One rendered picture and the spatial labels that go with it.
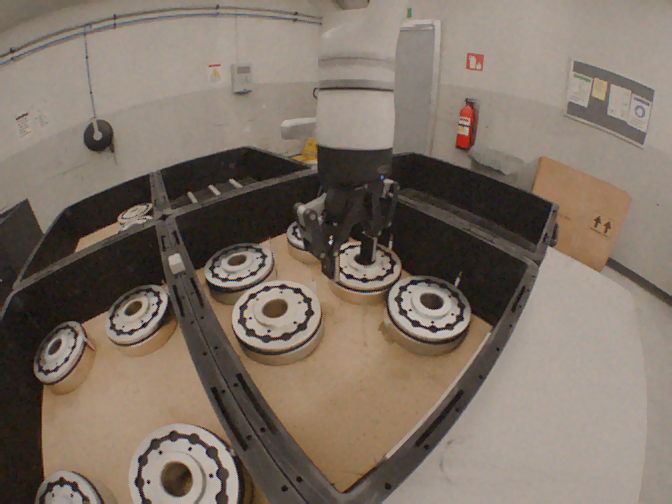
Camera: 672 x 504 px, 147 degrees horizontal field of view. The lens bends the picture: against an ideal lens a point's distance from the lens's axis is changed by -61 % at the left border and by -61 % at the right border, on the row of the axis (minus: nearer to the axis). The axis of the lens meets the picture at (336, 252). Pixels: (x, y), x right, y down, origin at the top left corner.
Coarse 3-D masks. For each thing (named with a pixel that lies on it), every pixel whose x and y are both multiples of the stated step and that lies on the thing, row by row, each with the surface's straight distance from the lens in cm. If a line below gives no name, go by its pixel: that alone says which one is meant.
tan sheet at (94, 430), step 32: (96, 320) 47; (96, 352) 42; (160, 352) 34; (96, 384) 38; (128, 384) 35; (160, 384) 32; (192, 384) 30; (64, 416) 40; (96, 416) 36; (128, 416) 33; (160, 416) 30; (192, 416) 28; (64, 448) 38; (96, 448) 34; (128, 448) 31; (128, 480) 31; (192, 480) 27
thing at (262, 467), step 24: (120, 240) 40; (168, 240) 33; (72, 264) 43; (168, 264) 28; (24, 288) 48; (0, 312) 48; (192, 312) 21; (192, 336) 20; (192, 360) 18; (216, 384) 17; (216, 408) 16; (240, 408) 16; (240, 432) 15; (240, 456) 15; (264, 456) 14; (264, 480) 14; (288, 480) 14
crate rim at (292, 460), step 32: (256, 192) 42; (448, 224) 32; (512, 256) 31; (192, 288) 23; (512, 320) 22; (224, 352) 18; (480, 352) 19; (480, 384) 17; (256, 416) 15; (448, 416) 16; (288, 448) 14; (416, 448) 15; (320, 480) 14; (384, 480) 14
